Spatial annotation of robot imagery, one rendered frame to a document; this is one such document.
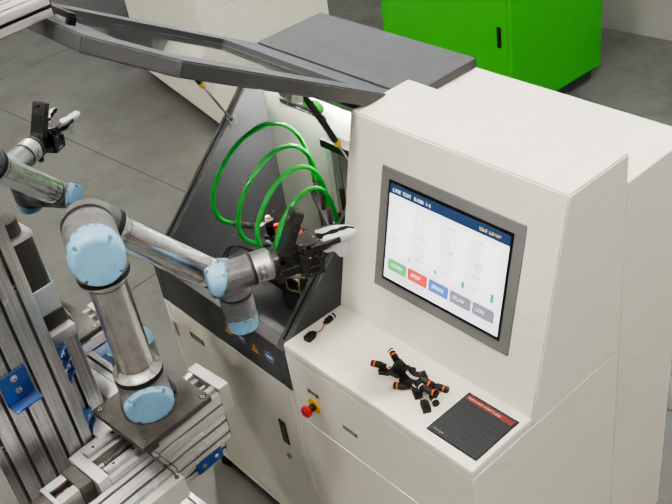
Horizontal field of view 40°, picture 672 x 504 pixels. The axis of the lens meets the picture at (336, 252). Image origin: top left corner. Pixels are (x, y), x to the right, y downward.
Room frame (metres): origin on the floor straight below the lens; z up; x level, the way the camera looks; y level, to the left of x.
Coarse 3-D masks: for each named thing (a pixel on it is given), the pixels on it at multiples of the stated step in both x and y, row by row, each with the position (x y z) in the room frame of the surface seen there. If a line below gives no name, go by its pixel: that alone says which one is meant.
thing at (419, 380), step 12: (372, 360) 1.82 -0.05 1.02; (396, 360) 1.81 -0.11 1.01; (384, 372) 1.79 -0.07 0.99; (396, 372) 1.76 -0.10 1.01; (408, 372) 1.76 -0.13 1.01; (420, 372) 1.76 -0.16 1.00; (396, 384) 1.74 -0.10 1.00; (408, 384) 1.72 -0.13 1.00; (420, 384) 1.71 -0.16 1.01; (432, 384) 1.70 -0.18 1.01; (420, 396) 1.69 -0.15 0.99; (432, 396) 1.67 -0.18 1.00
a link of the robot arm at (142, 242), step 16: (112, 208) 1.77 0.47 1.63; (128, 224) 1.77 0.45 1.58; (128, 240) 1.76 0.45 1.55; (144, 240) 1.77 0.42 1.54; (160, 240) 1.79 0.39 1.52; (176, 240) 1.83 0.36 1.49; (144, 256) 1.76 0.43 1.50; (160, 256) 1.77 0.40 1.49; (176, 256) 1.78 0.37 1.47; (192, 256) 1.80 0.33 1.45; (208, 256) 1.84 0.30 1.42; (176, 272) 1.78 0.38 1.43; (192, 272) 1.79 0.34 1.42
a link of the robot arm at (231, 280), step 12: (216, 264) 1.72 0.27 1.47; (228, 264) 1.71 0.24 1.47; (240, 264) 1.71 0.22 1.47; (252, 264) 1.71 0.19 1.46; (204, 276) 1.73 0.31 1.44; (216, 276) 1.69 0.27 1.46; (228, 276) 1.69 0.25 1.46; (240, 276) 1.69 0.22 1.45; (252, 276) 1.70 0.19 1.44; (216, 288) 1.67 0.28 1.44; (228, 288) 1.68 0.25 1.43; (240, 288) 1.69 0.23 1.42; (228, 300) 1.69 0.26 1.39
